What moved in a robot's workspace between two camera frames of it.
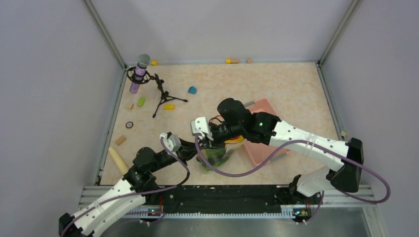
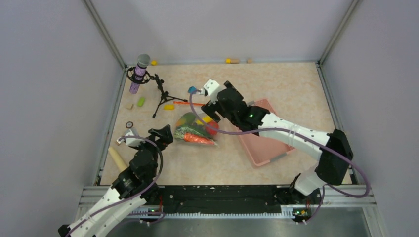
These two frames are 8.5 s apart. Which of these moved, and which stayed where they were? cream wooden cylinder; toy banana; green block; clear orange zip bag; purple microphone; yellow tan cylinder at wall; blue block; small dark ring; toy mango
Moved: toy mango; toy banana; clear orange zip bag
Stayed: green block; purple microphone; yellow tan cylinder at wall; blue block; cream wooden cylinder; small dark ring
